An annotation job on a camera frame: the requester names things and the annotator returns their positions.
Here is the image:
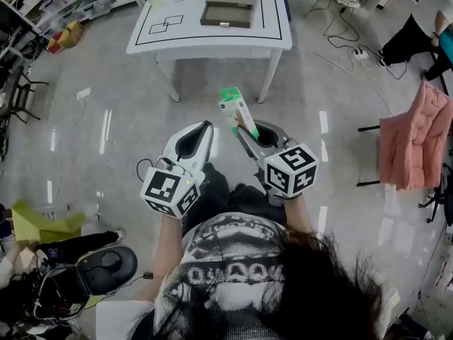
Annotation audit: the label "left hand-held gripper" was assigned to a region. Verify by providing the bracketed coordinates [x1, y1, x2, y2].
[140, 120, 215, 219]

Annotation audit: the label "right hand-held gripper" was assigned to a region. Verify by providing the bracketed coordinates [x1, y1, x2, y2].
[236, 120, 319, 207]

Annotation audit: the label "green and white box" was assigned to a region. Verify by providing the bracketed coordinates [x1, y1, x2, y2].
[218, 86, 260, 137]

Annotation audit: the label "brown cardboard box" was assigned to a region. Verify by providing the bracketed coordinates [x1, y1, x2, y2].
[200, 0, 259, 30]

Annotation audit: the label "person's right forearm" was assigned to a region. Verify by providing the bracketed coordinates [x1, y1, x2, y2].
[282, 192, 315, 239]

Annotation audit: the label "person's left forearm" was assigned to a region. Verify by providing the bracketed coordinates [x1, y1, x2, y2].
[136, 214, 185, 302]

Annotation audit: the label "yellow cardboard box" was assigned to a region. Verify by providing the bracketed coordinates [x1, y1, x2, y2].
[56, 20, 85, 49]

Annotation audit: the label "person's black trousers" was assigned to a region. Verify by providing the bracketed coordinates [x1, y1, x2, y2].
[182, 161, 287, 234]

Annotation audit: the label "white table with black lines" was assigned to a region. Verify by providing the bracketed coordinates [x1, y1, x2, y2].
[126, 0, 294, 104]

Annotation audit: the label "person's black-and-white printed shirt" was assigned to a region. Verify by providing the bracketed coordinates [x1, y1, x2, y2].
[95, 212, 401, 340]

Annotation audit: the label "pink padded jacket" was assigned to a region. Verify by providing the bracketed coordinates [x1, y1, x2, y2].
[378, 79, 453, 191]

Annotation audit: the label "black mesh office chair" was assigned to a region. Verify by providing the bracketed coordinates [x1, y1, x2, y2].
[37, 244, 139, 318]

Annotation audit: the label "yellow-green bag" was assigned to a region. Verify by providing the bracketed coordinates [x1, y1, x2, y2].
[11, 199, 88, 244]

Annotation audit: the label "black metal chair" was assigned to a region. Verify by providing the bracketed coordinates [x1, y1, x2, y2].
[0, 65, 50, 125]

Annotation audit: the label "white shelf unit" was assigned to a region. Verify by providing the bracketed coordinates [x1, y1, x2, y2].
[0, 0, 146, 39]

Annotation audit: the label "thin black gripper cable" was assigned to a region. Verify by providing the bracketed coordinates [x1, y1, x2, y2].
[136, 157, 167, 184]

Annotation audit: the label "white floor cable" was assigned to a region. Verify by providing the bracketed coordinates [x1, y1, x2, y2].
[292, 44, 396, 118]

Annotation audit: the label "black-frame chair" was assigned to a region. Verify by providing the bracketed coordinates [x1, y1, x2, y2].
[356, 124, 382, 188]

